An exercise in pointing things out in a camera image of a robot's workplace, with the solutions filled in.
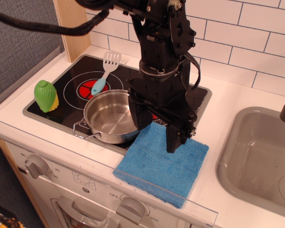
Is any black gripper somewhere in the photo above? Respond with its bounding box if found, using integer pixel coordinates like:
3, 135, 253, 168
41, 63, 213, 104
127, 70, 197, 153

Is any white spatula with blue handle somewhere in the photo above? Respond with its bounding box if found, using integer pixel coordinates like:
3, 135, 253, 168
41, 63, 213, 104
91, 51, 122, 95

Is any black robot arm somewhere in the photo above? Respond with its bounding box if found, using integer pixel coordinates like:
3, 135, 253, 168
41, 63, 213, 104
79, 0, 199, 153

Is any blue cloth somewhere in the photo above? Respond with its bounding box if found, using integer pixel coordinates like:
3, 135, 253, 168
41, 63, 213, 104
113, 122, 209, 209

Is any stainless steel pot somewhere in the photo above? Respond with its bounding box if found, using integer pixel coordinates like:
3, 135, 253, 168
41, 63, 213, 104
73, 89, 139, 144

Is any grey right oven knob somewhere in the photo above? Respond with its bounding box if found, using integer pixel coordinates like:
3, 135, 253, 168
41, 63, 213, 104
116, 197, 146, 225

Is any grey oven knob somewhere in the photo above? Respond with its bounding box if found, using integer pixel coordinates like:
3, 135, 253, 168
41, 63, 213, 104
25, 155, 49, 179
116, 197, 146, 225

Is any grey sink basin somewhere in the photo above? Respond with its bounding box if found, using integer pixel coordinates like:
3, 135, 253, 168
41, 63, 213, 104
217, 107, 285, 217

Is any toy corn cob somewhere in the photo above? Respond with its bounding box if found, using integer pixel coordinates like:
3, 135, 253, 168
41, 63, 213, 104
34, 80, 59, 113

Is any grey left oven knob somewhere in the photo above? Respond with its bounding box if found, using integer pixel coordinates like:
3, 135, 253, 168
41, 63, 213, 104
25, 155, 49, 179

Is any yellow black object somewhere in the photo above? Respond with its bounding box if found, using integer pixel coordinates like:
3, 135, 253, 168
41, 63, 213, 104
0, 214, 24, 228

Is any oven door handle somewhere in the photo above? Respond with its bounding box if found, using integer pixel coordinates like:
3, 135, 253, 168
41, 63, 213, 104
55, 196, 122, 228

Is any black sleeved cable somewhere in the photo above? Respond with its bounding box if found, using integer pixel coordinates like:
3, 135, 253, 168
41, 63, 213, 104
0, 8, 110, 37

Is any wooden post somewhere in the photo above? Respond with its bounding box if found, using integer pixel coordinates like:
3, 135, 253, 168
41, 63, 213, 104
52, 0, 92, 64

